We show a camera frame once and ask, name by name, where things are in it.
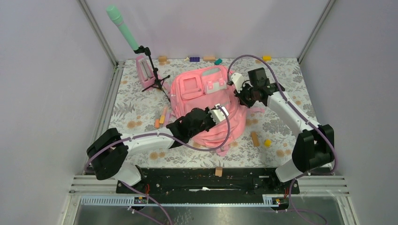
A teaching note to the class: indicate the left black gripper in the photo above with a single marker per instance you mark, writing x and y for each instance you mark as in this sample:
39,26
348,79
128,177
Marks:
213,123

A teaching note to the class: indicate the pink school backpack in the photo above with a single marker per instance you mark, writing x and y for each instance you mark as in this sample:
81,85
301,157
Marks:
207,87

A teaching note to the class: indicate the mint green microphone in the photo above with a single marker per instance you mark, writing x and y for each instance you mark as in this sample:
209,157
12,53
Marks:
116,17

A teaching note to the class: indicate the tan wooden block rear left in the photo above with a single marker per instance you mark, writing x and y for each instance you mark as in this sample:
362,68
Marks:
162,58

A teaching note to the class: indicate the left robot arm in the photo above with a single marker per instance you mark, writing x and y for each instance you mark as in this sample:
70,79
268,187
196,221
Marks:
108,153

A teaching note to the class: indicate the yellow block near backpack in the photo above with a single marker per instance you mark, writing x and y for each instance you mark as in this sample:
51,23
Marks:
267,143

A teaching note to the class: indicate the teal toy block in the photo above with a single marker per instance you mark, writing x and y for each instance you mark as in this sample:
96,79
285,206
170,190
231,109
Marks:
218,62

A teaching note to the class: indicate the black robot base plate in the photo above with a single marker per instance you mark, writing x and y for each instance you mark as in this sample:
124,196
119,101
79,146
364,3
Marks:
187,183

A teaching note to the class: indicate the tan block near backpack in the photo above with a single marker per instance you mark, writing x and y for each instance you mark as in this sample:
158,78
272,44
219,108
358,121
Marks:
255,139

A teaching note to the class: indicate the wooden block on base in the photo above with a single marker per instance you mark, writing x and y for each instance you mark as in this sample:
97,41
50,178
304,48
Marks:
218,171

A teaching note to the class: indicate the long tan wooden block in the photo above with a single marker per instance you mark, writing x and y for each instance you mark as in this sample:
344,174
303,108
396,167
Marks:
209,58

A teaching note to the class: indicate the purple toy block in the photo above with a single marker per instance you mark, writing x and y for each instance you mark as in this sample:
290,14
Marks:
194,59

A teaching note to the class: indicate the grey slotted cable duct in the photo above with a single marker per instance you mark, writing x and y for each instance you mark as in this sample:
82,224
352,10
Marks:
132,200

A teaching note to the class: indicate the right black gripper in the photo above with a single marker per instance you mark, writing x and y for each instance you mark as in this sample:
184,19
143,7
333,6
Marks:
241,95

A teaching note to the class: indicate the black microphone tripod stand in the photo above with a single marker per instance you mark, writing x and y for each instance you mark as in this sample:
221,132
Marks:
145,51

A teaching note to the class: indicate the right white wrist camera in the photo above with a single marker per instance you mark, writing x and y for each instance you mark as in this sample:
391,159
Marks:
237,80

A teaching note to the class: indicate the pink metronome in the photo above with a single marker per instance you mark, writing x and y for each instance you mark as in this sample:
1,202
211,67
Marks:
147,78

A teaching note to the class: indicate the yellow toy block rear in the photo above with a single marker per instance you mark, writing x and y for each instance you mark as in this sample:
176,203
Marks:
266,58

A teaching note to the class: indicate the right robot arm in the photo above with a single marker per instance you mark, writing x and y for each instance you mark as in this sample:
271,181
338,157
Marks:
314,146

